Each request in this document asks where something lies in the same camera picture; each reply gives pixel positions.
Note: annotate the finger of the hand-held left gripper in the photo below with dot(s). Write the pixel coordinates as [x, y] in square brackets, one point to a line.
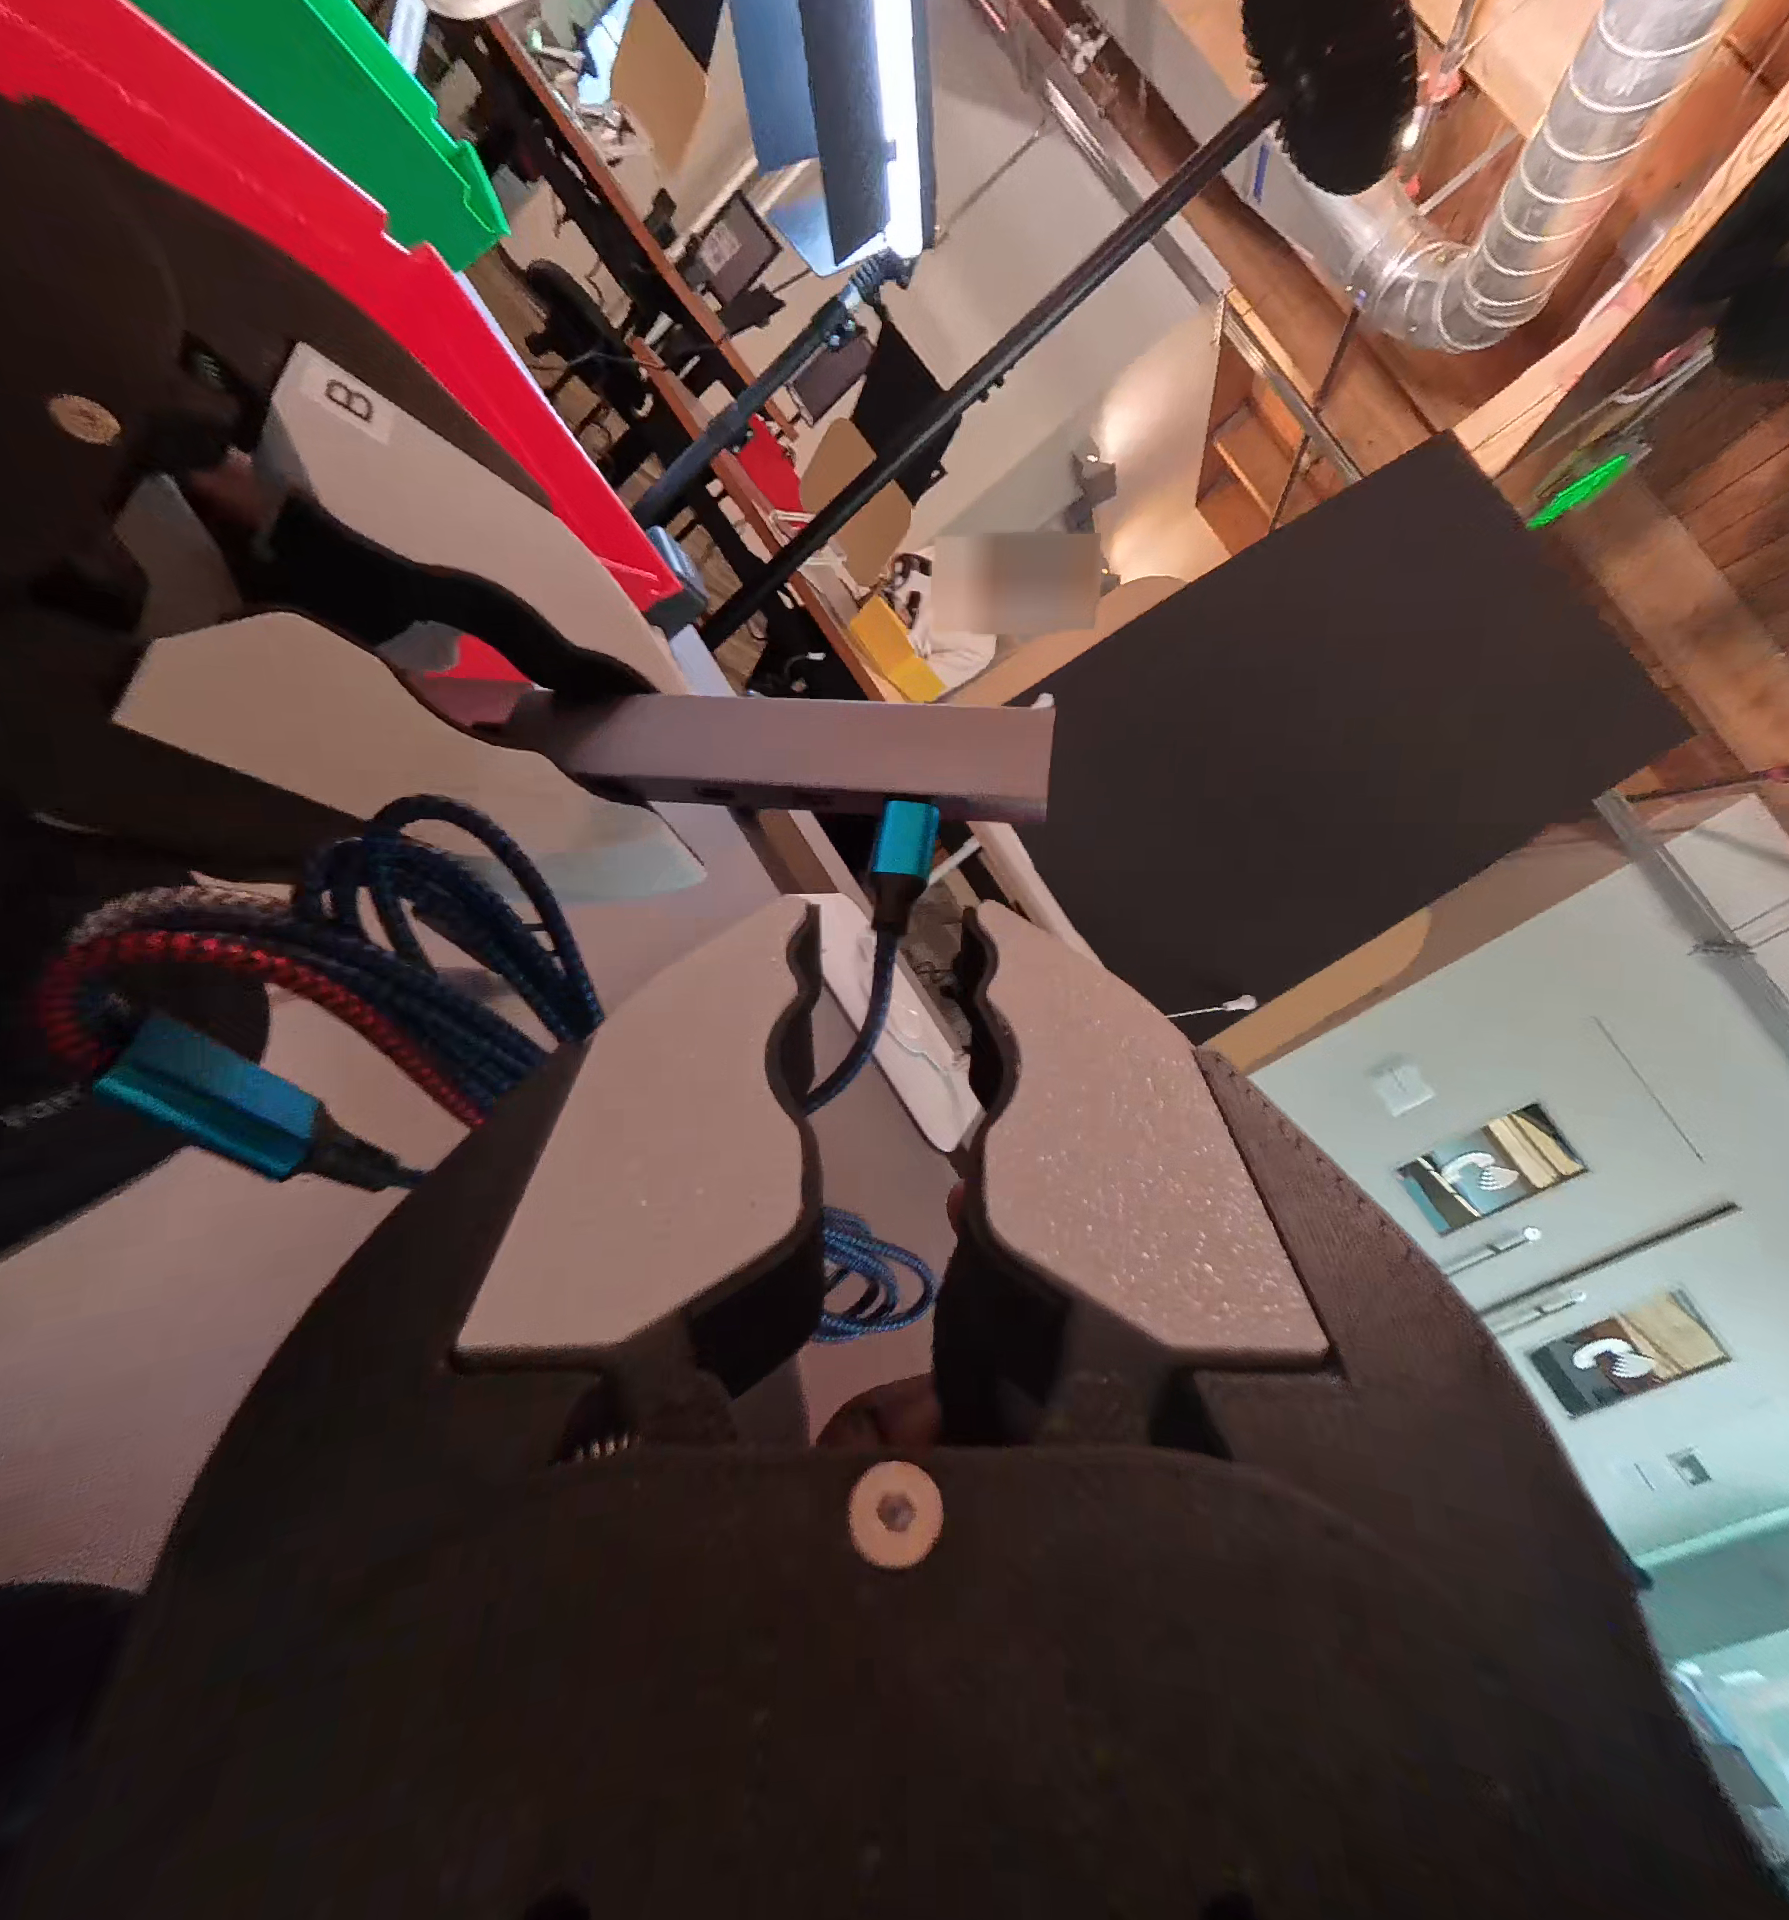
[444, 480]
[309, 704]

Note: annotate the red plastic bin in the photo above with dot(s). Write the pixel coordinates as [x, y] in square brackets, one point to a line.
[233, 134]

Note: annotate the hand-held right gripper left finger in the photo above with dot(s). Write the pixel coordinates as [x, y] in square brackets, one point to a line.
[640, 1170]

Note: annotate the white metal stand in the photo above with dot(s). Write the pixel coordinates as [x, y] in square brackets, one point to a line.
[925, 1052]

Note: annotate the framed wall picture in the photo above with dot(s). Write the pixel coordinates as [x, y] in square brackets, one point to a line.
[1496, 1167]
[1630, 1350]

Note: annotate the person's right hand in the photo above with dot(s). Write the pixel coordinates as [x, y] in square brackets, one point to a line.
[878, 1418]

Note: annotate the black desk monitor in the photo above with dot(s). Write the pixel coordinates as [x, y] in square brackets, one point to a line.
[730, 248]

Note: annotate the white wall plate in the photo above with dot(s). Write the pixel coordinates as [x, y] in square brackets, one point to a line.
[1402, 1084]

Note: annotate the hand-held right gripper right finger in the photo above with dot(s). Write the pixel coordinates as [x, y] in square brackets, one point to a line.
[1135, 1184]

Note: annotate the green plastic bin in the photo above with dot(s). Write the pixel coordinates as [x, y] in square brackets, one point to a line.
[339, 106]

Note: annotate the dark overhead object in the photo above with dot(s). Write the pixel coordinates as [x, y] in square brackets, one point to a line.
[1780, 285]

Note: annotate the green exit sign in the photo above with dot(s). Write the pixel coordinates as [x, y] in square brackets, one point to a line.
[1584, 488]

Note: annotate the studio light panel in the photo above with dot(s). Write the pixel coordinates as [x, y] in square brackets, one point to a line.
[865, 119]

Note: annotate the grey usb hub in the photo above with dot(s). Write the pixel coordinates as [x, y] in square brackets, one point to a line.
[865, 759]

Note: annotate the black furry boom microphone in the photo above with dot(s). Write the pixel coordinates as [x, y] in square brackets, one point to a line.
[1330, 90]

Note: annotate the yellow plastic bin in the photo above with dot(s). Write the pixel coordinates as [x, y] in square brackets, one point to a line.
[896, 647]

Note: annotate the silver air duct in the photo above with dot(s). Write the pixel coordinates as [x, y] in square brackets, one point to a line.
[1524, 210]

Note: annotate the wood-framed black board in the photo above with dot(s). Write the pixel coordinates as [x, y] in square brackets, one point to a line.
[1330, 751]

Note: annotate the black tripod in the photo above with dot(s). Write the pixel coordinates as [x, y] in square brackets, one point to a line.
[774, 378]

